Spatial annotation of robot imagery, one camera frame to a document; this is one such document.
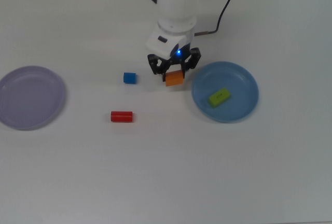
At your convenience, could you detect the green block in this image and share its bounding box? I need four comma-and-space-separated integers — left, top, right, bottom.
207, 87, 231, 109

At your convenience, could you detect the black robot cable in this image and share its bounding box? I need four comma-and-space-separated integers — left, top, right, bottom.
193, 0, 239, 37

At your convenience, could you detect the purple plate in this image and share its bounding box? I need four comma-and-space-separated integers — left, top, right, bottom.
0, 65, 67, 131

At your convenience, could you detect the orange block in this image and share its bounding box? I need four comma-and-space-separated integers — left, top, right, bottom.
165, 70, 184, 87

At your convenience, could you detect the blue block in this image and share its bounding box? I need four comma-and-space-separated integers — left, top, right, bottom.
123, 72, 137, 85

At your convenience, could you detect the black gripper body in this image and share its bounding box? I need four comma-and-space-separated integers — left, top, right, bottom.
169, 48, 193, 66

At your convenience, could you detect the blue plate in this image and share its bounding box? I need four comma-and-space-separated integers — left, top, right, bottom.
191, 61, 259, 124

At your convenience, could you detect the red cylinder block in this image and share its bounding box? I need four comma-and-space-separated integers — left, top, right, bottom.
110, 110, 133, 123

